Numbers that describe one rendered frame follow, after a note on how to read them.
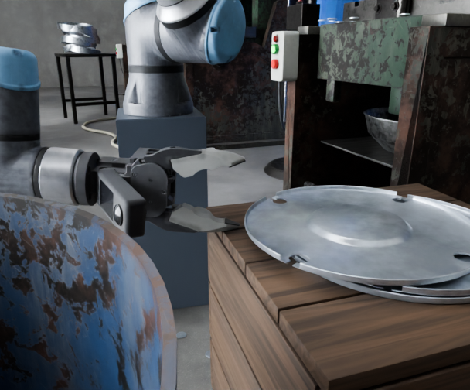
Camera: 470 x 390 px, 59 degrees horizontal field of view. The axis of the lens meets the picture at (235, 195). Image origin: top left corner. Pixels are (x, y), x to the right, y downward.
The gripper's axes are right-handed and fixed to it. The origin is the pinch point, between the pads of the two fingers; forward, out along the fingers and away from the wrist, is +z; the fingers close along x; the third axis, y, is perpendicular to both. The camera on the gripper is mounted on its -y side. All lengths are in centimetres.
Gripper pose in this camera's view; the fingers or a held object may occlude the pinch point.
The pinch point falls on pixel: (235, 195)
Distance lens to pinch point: 53.9
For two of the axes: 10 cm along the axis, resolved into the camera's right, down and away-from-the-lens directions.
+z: 10.0, 0.7, 0.3
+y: -0.1, -3.4, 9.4
